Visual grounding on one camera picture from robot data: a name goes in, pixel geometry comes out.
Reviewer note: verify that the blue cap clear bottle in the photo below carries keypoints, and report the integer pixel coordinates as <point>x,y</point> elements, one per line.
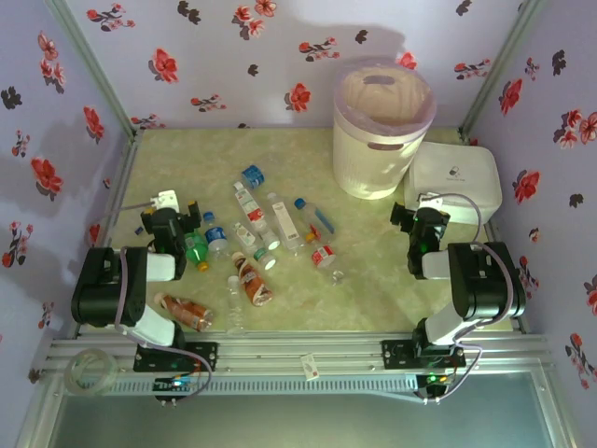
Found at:
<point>216,235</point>

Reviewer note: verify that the green bottle yellow cap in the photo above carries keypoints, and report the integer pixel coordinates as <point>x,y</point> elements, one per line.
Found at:
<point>197,249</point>

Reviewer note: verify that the small clear bottle white label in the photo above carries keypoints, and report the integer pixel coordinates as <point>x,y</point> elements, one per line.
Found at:
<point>243,233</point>

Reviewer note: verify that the red white label bottle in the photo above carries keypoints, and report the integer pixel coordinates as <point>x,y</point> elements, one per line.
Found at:
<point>248,205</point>

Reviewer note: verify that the short blue label bottle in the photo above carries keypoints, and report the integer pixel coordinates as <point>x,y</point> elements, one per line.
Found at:
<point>254,176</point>

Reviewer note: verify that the blue cap blue stripe bottle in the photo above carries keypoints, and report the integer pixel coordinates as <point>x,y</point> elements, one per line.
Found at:
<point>319,217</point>

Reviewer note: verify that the brown label drink bottle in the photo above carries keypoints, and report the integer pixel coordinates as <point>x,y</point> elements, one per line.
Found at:
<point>252,280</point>

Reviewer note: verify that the orange red drink bottle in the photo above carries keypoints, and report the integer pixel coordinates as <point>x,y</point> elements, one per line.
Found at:
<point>186,310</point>

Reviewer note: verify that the clear bottle long white label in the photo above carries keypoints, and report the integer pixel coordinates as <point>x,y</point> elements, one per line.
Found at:
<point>284,221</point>

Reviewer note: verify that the clear bottle white cap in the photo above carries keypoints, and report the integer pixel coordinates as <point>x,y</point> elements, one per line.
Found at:
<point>234,303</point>

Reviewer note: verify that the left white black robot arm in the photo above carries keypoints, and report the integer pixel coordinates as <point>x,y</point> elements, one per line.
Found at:
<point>102,298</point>

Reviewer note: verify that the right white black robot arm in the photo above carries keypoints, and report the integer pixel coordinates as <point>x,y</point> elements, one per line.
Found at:
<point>480,280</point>

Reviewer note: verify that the white plastic bin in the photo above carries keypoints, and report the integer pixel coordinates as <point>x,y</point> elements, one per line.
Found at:
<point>368,172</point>

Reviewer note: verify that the white box lid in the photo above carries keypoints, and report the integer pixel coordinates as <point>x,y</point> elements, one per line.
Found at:
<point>466,172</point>

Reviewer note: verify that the orange cap red label bottle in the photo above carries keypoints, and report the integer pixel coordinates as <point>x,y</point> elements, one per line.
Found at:
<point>323,256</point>

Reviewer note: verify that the white red paper tag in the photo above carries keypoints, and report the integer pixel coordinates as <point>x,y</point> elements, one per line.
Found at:
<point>309,366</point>

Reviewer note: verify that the clear tape roll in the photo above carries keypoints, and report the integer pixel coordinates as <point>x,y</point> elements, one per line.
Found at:
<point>69,375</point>

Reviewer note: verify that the grey metal panel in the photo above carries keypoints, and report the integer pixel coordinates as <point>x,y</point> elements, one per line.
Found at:
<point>298,420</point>

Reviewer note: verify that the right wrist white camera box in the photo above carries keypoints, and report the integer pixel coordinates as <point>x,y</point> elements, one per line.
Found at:
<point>431,201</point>

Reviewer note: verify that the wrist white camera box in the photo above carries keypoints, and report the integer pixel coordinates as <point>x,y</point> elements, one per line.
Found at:
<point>431,201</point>
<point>165,198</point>

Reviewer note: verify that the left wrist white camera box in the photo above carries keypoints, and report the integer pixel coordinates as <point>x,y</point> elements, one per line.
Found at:
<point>165,198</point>

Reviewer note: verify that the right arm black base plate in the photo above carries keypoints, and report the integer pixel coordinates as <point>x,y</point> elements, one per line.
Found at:
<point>394,354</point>

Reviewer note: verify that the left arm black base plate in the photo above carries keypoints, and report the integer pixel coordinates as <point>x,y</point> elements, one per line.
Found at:
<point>207,354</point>

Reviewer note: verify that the aluminium front rail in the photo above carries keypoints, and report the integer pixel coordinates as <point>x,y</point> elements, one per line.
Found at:
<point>280,350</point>

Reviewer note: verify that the aluminium frame post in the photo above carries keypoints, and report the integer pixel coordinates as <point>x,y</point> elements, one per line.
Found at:
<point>88,60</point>
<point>503,60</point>

